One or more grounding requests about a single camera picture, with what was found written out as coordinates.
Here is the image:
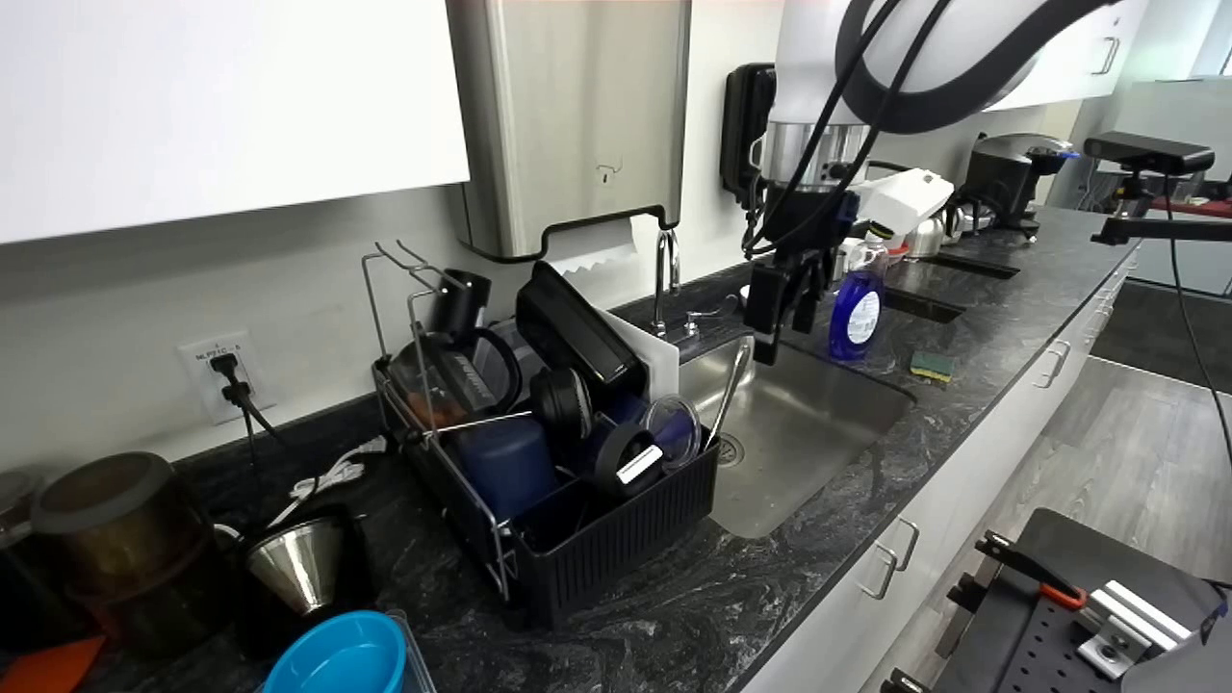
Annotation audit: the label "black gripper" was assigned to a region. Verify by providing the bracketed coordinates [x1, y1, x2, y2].
[746, 190, 864, 375]

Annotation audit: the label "stainless steel sink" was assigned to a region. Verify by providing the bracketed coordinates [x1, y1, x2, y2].
[677, 335, 917, 543]

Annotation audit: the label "blue dish soap bottle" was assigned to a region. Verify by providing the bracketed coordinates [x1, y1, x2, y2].
[826, 266, 887, 361]

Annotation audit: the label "chrome gooseneck faucet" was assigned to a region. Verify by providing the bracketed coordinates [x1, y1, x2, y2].
[651, 224, 687, 339]

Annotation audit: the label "white rimmed flat board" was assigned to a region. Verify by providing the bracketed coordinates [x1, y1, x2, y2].
[601, 303, 687, 416]

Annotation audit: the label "black counter mat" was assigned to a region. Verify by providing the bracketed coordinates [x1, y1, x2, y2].
[921, 242, 1023, 282]
[881, 282, 971, 323]

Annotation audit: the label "white paper towel sheet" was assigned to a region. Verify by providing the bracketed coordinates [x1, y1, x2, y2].
[628, 208, 669, 264]

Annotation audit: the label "green sponge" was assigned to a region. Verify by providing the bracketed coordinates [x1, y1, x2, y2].
[909, 350, 961, 384]

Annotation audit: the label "clear glass lid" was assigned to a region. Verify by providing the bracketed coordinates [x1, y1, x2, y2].
[637, 393, 708, 461]

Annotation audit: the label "black tray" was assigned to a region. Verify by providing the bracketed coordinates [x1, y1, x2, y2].
[511, 264, 651, 416]

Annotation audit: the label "black cup white label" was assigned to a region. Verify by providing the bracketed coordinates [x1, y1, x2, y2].
[583, 420, 669, 497]

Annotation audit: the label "black round lid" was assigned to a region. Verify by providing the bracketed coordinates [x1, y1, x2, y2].
[528, 366, 597, 446]

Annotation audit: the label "black coffee maker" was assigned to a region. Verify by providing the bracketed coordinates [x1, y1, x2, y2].
[962, 130, 1076, 242]

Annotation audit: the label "white lower cabinets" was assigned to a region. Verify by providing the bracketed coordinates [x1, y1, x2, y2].
[742, 253, 1139, 693]

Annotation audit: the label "steel paper towel dispenser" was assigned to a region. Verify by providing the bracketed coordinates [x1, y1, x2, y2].
[442, 0, 697, 266]

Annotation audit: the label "black dish rack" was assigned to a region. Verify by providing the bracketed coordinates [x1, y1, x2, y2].
[359, 235, 726, 632]

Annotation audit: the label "blue bowl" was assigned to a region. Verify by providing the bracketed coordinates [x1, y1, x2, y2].
[259, 609, 416, 693]
[456, 416, 563, 523]

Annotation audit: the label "glass carafe black lid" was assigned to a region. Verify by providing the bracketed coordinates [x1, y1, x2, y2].
[410, 266, 528, 420]

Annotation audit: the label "black floor mat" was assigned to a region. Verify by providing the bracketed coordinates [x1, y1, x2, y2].
[1089, 273, 1232, 397]

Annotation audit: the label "flat equipment platform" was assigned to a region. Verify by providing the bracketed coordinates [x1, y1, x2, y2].
[881, 505, 1232, 693]

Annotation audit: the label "white plastic utensil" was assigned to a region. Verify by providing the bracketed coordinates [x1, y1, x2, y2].
[261, 436, 391, 530]

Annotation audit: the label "stainless steel cup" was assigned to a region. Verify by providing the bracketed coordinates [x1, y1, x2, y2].
[244, 515, 346, 616]

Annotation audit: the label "white upper cabinet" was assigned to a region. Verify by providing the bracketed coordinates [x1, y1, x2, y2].
[0, 0, 474, 248]

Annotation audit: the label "brown lidded canister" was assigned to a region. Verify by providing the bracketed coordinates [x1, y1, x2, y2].
[26, 451, 217, 609]

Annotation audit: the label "orange flat item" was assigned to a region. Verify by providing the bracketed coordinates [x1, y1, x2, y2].
[0, 632, 112, 693]

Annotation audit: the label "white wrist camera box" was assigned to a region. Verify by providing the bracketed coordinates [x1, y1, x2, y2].
[853, 166, 961, 249]

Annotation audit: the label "black wall soap dispenser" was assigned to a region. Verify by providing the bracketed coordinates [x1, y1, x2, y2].
[721, 63, 781, 208]

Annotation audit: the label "silver drawer handle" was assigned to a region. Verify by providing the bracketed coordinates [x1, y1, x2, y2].
[858, 515, 925, 604]
[1038, 343, 1076, 393]

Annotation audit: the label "orange handled black tool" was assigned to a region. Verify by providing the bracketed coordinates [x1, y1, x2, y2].
[973, 530, 1089, 611]

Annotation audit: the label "black camera on stand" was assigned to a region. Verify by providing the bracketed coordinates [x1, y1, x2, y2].
[1084, 126, 1232, 248]

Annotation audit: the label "silver metal bracket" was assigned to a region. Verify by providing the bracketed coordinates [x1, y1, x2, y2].
[1076, 578, 1199, 686]

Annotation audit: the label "black plug with cord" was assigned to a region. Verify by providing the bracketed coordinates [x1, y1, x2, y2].
[210, 350, 282, 446]

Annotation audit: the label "white wall power outlet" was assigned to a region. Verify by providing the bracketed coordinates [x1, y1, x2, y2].
[180, 329, 277, 420]

